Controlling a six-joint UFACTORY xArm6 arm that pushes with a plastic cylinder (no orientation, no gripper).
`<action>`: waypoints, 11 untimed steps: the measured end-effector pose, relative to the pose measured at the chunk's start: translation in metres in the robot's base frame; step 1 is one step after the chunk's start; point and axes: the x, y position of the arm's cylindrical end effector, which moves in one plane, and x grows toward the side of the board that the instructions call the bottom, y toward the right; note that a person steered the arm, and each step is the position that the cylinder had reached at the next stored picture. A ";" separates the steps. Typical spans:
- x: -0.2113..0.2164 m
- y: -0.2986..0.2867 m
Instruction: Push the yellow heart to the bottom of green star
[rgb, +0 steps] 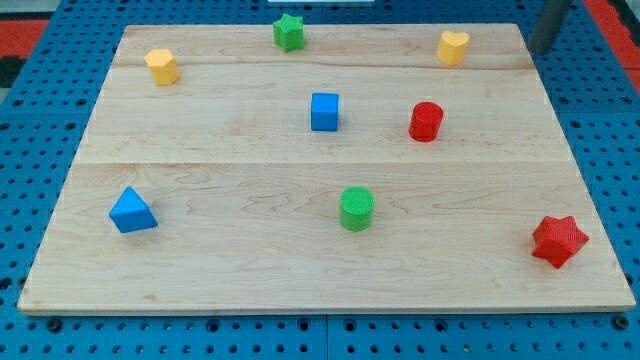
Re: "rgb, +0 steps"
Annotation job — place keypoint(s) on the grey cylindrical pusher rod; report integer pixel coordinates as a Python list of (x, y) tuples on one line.
[(548, 26)]

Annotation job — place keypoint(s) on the yellow heart block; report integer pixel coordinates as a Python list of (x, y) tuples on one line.
[(452, 47)]

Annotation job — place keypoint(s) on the red star block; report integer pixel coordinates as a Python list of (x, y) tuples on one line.
[(558, 239)]

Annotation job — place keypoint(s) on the green star block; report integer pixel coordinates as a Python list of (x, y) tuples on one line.
[(288, 32)]

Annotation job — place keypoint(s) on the red cylinder block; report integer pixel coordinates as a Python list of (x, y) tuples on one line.
[(425, 121)]

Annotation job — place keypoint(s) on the light wooden board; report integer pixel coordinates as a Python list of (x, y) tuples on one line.
[(246, 195)]

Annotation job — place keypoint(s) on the blue cube block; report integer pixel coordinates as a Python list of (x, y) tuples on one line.
[(324, 112)]

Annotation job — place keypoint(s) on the green cylinder block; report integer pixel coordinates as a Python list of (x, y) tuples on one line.
[(356, 206)]

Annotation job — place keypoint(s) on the yellow pentagon block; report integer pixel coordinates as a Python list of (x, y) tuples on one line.
[(163, 66)]

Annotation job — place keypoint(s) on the blue triangle block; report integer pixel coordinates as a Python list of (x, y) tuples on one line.
[(131, 213)]

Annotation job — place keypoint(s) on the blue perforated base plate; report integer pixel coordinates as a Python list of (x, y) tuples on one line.
[(47, 110)]

